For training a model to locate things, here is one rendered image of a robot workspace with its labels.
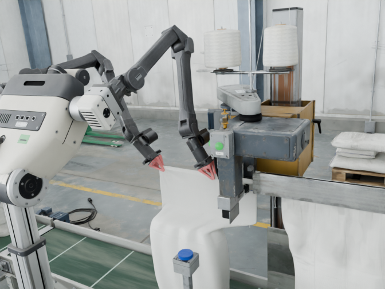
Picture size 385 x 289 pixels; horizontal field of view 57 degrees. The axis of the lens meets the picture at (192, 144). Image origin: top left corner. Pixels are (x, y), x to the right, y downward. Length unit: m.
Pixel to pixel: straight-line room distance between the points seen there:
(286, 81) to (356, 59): 4.68
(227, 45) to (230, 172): 0.55
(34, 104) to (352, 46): 5.51
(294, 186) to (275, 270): 0.63
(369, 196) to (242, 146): 0.49
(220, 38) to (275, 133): 0.52
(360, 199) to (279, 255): 0.62
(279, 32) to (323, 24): 4.94
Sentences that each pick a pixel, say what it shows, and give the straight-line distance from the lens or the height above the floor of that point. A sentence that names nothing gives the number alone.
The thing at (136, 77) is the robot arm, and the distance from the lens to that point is 1.36.
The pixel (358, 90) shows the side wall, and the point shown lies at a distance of 6.41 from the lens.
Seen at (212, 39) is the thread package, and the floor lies 1.65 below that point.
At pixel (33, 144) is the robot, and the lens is 1.32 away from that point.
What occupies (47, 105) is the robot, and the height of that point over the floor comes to 1.47.
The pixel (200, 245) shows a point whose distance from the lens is 1.68.
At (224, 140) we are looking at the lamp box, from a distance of 1.26.
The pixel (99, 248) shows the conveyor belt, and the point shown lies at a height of 0.38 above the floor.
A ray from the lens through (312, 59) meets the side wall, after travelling 6.45.
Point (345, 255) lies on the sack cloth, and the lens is 1.51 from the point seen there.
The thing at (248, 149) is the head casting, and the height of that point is 1.26.
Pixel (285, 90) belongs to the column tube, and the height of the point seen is 1.40.
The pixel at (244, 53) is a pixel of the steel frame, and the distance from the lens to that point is 6.30.
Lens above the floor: 1.66
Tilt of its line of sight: 17 degrees down
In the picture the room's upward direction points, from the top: 4 degrees counter-clockwise
